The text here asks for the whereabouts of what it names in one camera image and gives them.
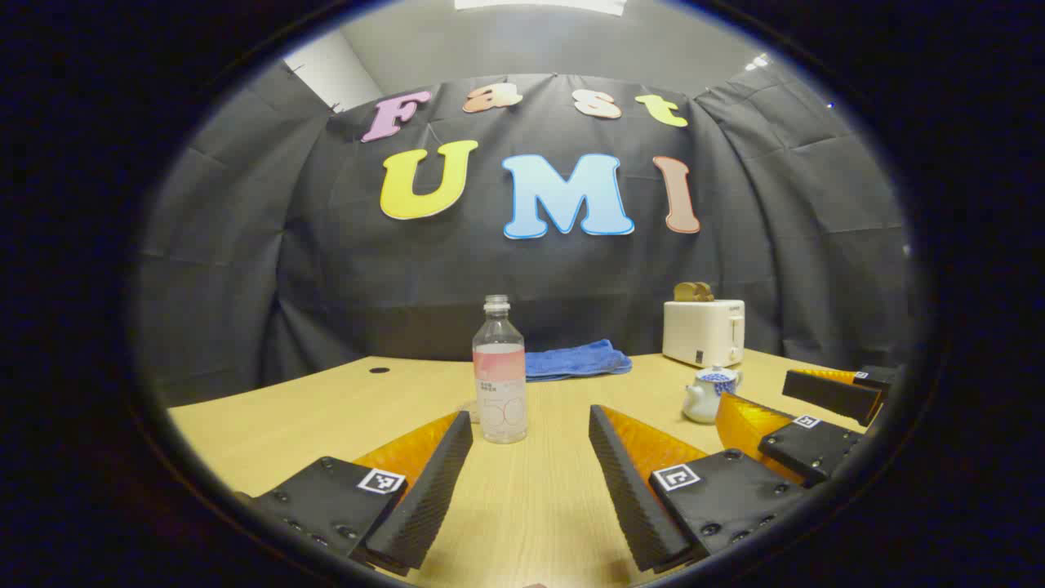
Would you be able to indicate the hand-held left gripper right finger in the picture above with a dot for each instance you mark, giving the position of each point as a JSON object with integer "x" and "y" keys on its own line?
{"x": 624, "y": 482}

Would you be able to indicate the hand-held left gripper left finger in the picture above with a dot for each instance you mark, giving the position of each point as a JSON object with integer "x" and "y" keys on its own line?
{"x": 433, "y": 482}

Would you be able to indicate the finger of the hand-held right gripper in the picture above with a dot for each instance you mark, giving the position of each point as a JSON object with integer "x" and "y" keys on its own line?
{"x": 808, "y": 449}
{"x": 829, "y": 394}

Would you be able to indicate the round beige coaster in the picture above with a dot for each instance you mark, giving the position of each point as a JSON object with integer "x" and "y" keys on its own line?
{"x": 467, "y": 411}

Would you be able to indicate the white blue-patterned teacup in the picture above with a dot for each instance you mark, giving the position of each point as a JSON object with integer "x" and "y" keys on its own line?
{"x": 698, "y": 404}

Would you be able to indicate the clear plastic water bottle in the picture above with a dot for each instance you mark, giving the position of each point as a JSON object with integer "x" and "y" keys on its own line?
{"x": 500, "y": 384}

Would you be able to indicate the blue folded towel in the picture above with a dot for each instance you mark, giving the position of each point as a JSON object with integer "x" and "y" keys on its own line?
{"x": 571, "y": 359}

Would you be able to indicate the white toaster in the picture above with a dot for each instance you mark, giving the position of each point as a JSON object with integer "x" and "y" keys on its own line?
{"x": 698, "y": 331}

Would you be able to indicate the brown bread slice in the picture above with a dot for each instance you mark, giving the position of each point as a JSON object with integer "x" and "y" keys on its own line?
{"x": 707, "y": 294}
{"x": 686, "y": 292}

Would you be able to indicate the small ceiling light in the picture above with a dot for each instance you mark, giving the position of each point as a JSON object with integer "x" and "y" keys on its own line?
{"x": 758, "y": 61}

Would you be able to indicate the ceiling light panel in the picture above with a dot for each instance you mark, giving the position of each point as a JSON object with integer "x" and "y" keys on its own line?
{"x": 539, "y": 5}

